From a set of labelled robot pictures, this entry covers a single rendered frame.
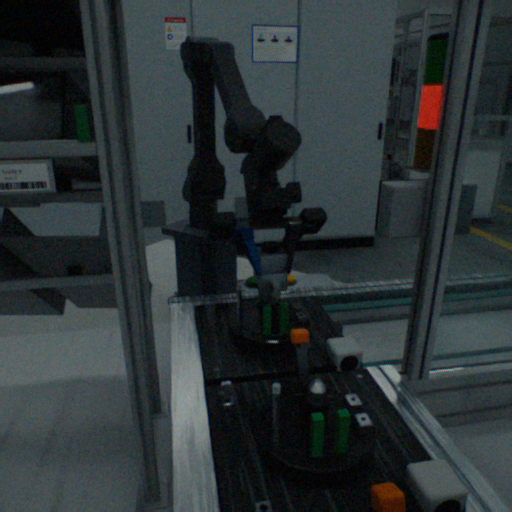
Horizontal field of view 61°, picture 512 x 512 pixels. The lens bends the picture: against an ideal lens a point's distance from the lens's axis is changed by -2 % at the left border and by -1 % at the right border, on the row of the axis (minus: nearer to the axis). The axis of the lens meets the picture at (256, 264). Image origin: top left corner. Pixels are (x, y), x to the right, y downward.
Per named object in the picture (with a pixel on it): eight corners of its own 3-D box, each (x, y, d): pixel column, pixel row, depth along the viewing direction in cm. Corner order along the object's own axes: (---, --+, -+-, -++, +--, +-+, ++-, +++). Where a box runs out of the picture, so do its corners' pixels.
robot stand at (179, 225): (204, 284, 120) (201, 213, 112) (248, 297, 112) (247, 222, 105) (166, 304, 108) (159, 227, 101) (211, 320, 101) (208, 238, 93)
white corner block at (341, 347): (324, 359, 70) (325, 337, 69) (350, 356, 71) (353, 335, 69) (334, 377, 66) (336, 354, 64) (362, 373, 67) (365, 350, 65)
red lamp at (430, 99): (410, 126, 57) (414, 86, 55) (444, 125, 58) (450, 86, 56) (431, 129, 52) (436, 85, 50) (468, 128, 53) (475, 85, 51)
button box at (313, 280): (237, 303, 100) (236, 278, 98) (324, 295, 104) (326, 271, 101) (241, 317, 94) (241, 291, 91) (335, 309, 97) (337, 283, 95)
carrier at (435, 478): (205, 398, 61) (201, 319, 57) (366, 378, 65) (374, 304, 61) (227, 566, 39) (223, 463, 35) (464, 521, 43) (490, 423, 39)
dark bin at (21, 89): (58, 203, 70) (59, 158, 70) (139, 202, 70) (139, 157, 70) (-70, 145, 42) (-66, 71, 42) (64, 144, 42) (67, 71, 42)
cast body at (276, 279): (253, 277, 74) (253, 238, 72) (278, 275, 75) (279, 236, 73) (263, 299, 67) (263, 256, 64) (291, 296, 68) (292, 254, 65)
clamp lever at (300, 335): (293, 387, 56) (289, 329, 56) (308, 385, 56) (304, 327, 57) (301, 395, 53) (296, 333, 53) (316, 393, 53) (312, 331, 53)
